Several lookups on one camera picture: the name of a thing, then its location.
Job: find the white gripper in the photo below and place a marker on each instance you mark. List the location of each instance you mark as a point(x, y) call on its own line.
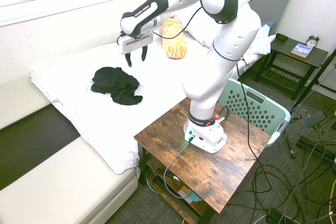
point(135, 42)

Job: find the black garment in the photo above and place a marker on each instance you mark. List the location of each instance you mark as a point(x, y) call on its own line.
point(115, 82)

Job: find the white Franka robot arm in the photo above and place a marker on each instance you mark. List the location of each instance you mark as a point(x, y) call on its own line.
point(231, 45)

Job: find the mint green laundry basket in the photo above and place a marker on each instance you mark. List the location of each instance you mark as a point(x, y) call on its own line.
point(252, 103)

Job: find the yellow patterned bolster pillow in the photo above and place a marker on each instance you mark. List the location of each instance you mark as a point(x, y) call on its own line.
point(174, 45)

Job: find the white pillow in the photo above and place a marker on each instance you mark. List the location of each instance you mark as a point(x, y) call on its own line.
point(203, 36)

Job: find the white bed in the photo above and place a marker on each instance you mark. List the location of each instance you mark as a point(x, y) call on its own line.
point(92, 124)

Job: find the teal cloth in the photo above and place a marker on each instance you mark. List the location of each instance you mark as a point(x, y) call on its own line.
point(266, 27)

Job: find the rustic wooden table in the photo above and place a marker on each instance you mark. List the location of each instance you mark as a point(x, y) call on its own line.
point(210, 171)

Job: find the cream upholstered bench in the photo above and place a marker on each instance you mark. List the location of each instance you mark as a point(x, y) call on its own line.
point(60, 182)

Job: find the small black box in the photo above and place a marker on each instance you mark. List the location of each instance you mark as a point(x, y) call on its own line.
point(281, 37)

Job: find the teal paper card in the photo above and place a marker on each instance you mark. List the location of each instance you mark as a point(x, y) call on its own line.
point(193, 197)

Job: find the dark wooden nightstand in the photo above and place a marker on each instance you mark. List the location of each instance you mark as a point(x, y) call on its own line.
point(291, 49)

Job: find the blue book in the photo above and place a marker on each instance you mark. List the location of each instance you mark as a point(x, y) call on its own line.
point(301, 50)

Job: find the black alarm clock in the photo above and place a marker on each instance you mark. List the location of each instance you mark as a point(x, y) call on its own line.
point(312, 41)

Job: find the grey power adapter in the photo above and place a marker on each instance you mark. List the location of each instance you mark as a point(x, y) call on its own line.
point(315, 119)

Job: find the black power brick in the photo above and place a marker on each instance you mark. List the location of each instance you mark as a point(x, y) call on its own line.
point(273, 215)

